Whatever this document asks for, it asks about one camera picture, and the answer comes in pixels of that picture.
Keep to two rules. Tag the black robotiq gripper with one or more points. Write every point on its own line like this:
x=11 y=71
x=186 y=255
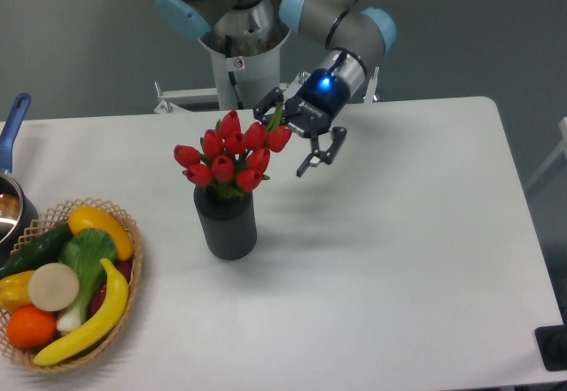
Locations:
x=321 y=97

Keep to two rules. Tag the red tulip bouquet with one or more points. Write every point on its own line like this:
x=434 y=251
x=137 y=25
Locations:
x=230 y=161

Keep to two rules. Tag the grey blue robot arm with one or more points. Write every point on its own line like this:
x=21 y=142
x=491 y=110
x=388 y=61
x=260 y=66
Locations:
x=244 y=39

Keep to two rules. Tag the dark grey ribbed vase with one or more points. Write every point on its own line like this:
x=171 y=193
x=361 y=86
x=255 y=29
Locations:
x=229 y=225

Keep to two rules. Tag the purple eggplant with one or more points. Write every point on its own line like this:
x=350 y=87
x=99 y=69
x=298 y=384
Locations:
x=125 y=268

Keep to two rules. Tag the yellow squash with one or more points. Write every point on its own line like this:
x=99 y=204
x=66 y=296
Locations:
x=86 y=217

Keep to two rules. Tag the green bok choy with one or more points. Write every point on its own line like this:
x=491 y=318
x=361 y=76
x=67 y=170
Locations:
x=83 y=254

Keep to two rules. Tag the yellow banana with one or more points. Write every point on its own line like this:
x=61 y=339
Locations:
x=94 y=329

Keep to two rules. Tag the green cucumber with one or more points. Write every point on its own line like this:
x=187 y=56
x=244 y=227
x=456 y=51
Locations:
x=38 y=252

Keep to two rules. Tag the woven wicker basket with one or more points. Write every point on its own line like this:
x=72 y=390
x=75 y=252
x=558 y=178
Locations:
x=46 y=221

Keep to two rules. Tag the beige round disc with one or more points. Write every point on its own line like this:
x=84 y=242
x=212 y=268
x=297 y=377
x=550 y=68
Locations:
x=53 y=287

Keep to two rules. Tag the yellow bell pepper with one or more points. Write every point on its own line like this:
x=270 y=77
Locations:
x=14 y=293

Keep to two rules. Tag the black device at edge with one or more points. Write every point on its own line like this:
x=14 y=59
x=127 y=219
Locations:
x=551 y=342

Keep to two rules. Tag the orange fruit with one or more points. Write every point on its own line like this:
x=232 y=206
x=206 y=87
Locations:
x=30 y=327

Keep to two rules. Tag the white frame at right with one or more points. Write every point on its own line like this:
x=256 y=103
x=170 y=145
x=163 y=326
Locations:
x=550 y=167

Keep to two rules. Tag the blue handled steel pot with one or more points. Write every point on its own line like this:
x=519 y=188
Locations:
x=17 y=211

